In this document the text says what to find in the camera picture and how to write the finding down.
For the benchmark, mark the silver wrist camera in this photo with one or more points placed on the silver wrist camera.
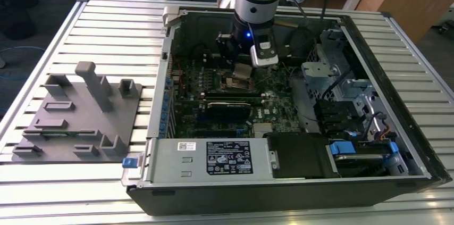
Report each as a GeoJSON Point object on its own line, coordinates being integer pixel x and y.
{"type": "Point", "coordinates": [263, 49]}

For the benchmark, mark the black drive connector block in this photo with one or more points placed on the black drive connector block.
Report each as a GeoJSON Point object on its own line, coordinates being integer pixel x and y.
{"type": "Point", "coordinates": [335, 116]}

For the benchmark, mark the silver metal drive bracket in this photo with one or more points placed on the silver metal drive bracket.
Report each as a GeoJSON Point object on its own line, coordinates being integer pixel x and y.
{"type": "Point", "coordinates": [316, 70]}

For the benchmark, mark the grey parts rack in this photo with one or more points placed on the grey parts rack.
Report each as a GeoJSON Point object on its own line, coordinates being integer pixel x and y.
{"type": "Point", "coordinates": [88, 129]}

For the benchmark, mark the black hard disk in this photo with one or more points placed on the black hard disk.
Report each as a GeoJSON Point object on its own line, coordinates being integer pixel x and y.
{"type": "Point", "coordinates": [357, 165]}

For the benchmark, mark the CPU socket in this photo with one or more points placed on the CPU socket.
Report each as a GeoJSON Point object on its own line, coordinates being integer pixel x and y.
{"type": "Point", "coordinates": [228, 82]}

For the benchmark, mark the black PC case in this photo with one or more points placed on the black PC case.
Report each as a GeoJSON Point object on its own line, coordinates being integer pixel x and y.
{"type": "Point", "coordinates": [248, 201]}

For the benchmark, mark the silver chipset heatsink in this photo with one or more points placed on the silver chipset heatsink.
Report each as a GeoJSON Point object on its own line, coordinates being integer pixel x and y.
{"type": "Point", "coordinates": [263, 127]}

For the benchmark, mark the green motherboard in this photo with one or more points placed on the green motherboard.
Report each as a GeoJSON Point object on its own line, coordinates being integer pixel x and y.
{"type": "Point", "coordinates": [280, 108]}

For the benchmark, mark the silver CPU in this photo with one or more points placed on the silver CPU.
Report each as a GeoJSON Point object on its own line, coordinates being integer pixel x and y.
{"type": "Point", "coordinates": [243, 71]}

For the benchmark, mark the black graphics card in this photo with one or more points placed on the black graphics card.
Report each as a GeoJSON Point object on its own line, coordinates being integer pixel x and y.
{"type": "Point", "coordinates": [228, 113]}

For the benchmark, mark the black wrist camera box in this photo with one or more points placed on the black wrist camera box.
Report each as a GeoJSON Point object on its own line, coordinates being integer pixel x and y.
{"type": "Point", "coordinates": [224, 41]}

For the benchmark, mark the silver power supply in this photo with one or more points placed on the silver power supply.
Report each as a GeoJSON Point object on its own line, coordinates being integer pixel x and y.
{"type": "Point", "coordinates": [167, 166]}

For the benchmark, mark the blue disk carrier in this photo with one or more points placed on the blue disk carrier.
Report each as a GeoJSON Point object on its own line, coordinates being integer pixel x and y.
{"type": "Point", "coordinates": [341, 147]}
{"type": "Point", "coordinates": [392, 147]}

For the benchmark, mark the blue case latch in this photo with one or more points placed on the blue case latch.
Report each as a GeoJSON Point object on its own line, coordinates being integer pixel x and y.
{"type": "Point", "coordinates": [128, 163]}

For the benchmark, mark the green RAM stick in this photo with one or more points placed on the green RAM stick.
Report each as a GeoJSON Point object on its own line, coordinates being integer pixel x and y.
{"type": "Point", "coordinates": [60, 134]}

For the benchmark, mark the black office chair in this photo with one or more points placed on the black office chair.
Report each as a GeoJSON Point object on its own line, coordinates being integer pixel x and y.
{"type": "Point", "coordinates": [17, 9]}

